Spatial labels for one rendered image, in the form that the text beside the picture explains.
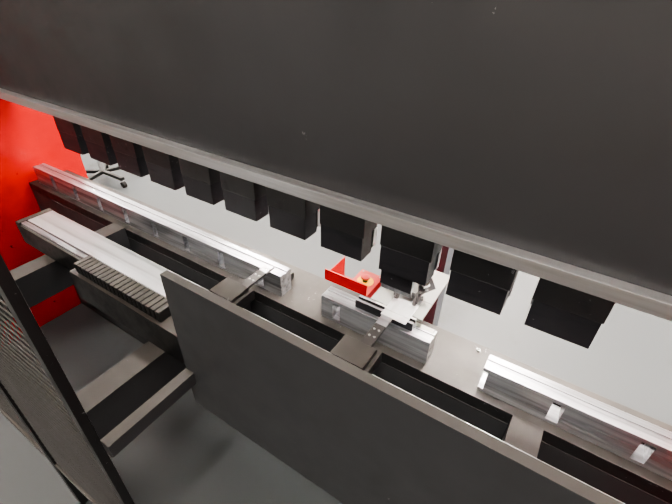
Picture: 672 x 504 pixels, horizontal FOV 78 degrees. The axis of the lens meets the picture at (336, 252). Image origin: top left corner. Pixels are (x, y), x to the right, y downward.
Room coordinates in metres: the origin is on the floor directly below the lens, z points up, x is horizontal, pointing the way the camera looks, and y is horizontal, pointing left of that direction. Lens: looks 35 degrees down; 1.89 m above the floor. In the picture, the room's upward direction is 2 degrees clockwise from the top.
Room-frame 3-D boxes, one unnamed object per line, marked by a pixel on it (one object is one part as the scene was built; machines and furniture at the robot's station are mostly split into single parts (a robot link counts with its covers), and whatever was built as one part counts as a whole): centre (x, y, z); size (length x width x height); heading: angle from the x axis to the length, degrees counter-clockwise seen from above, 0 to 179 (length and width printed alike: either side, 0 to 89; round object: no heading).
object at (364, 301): (0.97, -0.16, 0.98); 0.20 x 0.03 x 0.03; 58
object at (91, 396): (0.95, 0.53, 0.81); 0.64 x 0.08 x 0.14; 148
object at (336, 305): (0.98, -0.14, 0.92); 0.39 x 0.06 x 0.10; 58
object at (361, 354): (0.82, -0.09, 1.01); 0.26 x 0.12 x 0.05; 148
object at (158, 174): (1.47, 0.65, 1.26); 0.15 x 0.09 x 0.17; 58
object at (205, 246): (1.62, 0.89, 0.92); 1.68 x 0.06 x 0.10; 58
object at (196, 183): (1.37, 0.48, 1.26); 0.15 x 0.09 x 0.17; 58
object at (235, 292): (1.07, 0.30, 1.01); 0.26 x 0.12 x 0.05; 148
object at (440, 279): (1.08, -0.26, 1.00); 0.26 x 0.18 x 0.01; 148
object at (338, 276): (1.39, -0.08, 0.75); 0.20 x 0.16 x 0.18; 58
